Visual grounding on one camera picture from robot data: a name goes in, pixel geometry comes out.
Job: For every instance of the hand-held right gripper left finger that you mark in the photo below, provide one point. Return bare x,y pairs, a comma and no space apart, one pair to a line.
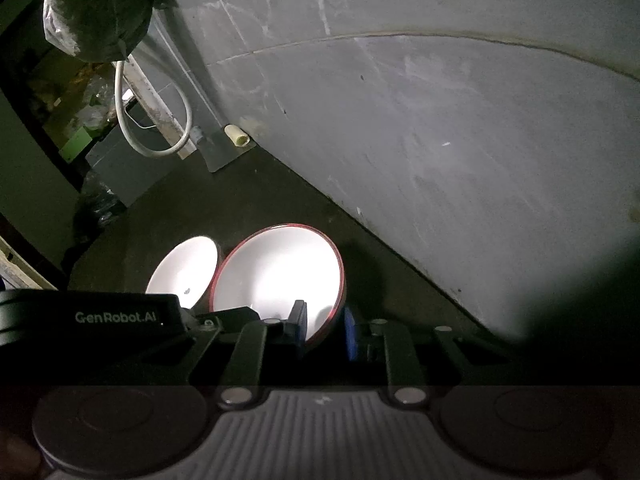
298,330

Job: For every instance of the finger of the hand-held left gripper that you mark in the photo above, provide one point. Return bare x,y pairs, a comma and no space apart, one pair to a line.
188,317

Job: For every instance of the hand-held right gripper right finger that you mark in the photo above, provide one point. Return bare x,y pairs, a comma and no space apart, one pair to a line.
351,335

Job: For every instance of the white ceramic bowl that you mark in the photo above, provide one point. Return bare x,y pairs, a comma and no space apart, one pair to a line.
182,270
280,275

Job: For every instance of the person's left hand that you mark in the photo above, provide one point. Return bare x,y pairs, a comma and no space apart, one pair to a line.
17,457

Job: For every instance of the black plastic bag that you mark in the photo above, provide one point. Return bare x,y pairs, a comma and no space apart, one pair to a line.
100,205

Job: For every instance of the dark cabinet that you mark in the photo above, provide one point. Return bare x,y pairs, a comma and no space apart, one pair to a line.
130,170

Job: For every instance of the green box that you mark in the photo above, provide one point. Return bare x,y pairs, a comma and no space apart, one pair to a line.
76,144

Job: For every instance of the cluttered storage shelf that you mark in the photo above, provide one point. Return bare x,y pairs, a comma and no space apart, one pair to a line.
60,95

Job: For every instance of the plastic bag of dried greens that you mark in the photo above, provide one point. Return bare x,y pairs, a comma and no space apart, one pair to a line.
95,5

